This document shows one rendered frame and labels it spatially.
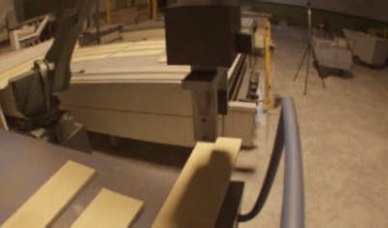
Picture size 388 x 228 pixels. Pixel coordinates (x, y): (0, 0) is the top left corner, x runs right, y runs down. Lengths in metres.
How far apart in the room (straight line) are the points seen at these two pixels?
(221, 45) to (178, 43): 0.08
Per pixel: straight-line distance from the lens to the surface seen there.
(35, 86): 2.02
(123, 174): 0.75
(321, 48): 5.34
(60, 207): 0.68
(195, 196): 0.63
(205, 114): 0.59
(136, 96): 2.27
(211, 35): 0.51
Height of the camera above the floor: 1.49
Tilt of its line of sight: 26 degrees down
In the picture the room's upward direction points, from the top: 3 degrees counter-clockwise
